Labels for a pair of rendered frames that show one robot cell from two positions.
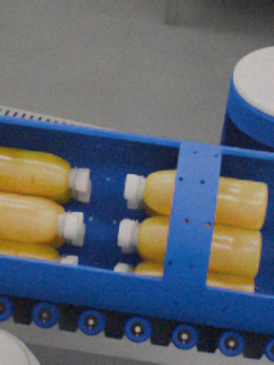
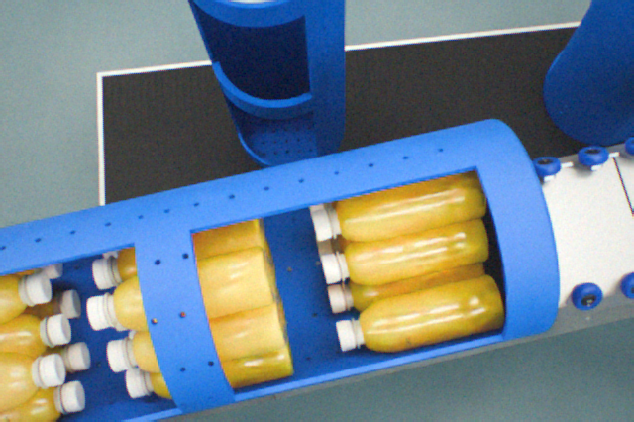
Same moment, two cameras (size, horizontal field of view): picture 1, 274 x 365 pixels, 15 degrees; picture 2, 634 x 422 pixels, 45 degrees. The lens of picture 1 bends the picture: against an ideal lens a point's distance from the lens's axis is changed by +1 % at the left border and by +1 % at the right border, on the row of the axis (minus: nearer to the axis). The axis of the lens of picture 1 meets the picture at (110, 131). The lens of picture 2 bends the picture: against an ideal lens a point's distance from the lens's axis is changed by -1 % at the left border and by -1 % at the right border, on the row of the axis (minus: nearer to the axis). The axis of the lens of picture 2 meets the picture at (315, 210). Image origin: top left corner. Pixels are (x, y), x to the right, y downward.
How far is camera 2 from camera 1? 1.12 m
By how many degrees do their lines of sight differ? 39
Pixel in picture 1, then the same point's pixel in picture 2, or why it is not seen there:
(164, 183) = (137, 314)
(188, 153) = (150, 268)
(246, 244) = (264, 333)
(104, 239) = not seen: hidden behind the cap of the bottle
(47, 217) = (17, 388)
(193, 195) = (178, 338)
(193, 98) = not seen: outside the picture
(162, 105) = not seen: outside the picture
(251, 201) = (252, 295)
